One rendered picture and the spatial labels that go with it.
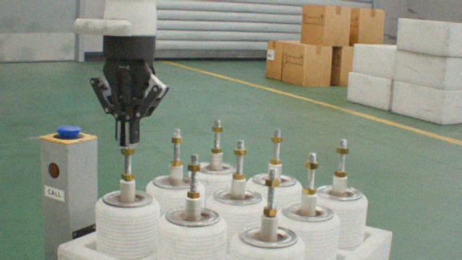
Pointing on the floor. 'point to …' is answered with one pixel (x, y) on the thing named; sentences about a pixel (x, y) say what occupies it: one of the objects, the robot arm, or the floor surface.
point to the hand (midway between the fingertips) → (127, 133)
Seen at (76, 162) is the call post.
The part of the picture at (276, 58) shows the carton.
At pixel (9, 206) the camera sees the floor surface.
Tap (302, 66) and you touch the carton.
